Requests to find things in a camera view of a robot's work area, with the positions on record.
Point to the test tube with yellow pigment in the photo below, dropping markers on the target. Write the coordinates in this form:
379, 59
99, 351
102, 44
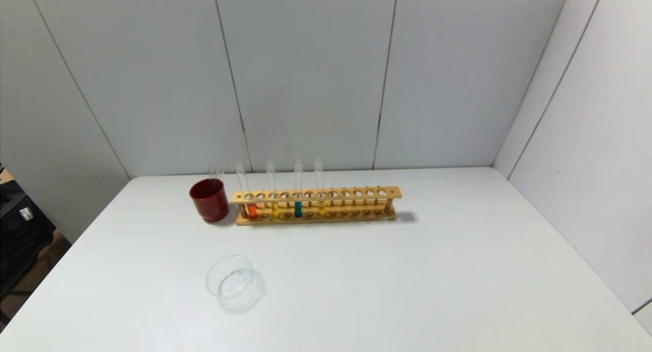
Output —
275, 210
321, 208

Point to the test tube with red pigment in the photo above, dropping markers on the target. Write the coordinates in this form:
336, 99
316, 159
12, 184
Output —
251, 212

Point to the wooden test tube rack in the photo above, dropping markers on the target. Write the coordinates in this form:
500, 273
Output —
316, 207

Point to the test tube with green pigment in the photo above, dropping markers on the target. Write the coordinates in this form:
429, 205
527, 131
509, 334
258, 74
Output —
298, 209

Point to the empty clear test tube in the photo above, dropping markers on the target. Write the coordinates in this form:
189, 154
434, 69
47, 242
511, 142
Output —
214, 169
221, 166

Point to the dark red plastic cup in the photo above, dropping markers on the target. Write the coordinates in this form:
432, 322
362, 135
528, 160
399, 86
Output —
209, 201

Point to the clear glass beaker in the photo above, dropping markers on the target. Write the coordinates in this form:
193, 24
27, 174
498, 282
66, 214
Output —
234, 286

